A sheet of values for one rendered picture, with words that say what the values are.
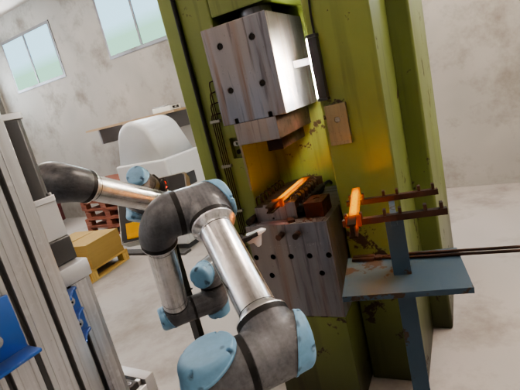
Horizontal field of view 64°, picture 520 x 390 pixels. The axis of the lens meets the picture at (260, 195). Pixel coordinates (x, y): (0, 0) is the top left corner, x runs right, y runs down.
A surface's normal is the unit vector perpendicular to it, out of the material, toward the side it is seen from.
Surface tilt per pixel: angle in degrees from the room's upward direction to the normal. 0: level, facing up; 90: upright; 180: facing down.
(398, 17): 90
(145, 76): 90
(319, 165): 90
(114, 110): 90
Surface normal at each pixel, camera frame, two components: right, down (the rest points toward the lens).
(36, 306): 0.85, -0.07
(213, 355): -0.35, -0.90
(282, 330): 0.04, -0.74
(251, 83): -0.41, 0.31
